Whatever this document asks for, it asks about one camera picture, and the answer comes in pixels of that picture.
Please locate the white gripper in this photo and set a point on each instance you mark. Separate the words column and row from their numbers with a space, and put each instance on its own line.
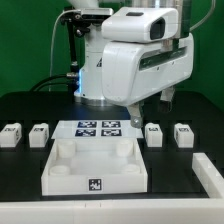
column 132, row 72

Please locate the white square tabletop tray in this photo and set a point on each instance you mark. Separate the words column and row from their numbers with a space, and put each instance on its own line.
column 94, row 166

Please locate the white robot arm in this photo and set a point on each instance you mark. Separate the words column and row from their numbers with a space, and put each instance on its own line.
column 90, row 88

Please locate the white marker sheet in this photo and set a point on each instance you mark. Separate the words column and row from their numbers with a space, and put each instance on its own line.
column 95, row 129

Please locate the white L-shaped fence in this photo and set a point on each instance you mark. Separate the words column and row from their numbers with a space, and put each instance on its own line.
column 209, row 210

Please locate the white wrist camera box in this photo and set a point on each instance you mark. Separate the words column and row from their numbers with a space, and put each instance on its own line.
column 141, row 25

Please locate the black camera on stand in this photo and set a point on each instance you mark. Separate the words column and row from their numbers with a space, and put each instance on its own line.
column 78, row 22

